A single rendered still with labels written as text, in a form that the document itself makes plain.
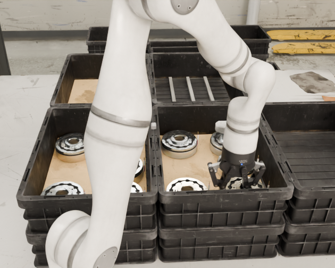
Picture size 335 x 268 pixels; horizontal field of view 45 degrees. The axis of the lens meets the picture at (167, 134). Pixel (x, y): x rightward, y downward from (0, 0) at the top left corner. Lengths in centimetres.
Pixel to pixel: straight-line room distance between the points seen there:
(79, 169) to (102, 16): 335
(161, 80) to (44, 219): 82
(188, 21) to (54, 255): 41
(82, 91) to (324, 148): 84
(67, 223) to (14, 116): 104
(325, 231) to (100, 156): 63
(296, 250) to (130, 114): 65
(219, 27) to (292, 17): 405
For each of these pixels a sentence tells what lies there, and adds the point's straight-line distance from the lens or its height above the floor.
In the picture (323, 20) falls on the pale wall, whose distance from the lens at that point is 483.
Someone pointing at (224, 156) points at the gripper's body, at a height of 97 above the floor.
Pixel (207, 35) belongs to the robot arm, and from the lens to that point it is 63.
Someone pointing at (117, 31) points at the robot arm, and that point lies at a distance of 60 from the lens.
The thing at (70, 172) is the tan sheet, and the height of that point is 83.
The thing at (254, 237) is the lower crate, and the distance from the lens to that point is 102.
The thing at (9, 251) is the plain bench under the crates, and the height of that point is 70.
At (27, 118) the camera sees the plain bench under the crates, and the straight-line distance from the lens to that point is 164.
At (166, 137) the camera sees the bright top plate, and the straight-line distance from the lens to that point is 116.
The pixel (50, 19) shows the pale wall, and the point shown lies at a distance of 444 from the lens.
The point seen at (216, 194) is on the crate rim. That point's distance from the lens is 88.
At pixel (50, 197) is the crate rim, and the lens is 89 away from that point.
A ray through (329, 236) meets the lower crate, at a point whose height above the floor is 77.
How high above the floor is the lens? 151
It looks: 33 degrees down
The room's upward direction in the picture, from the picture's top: 1 degrees clockwise
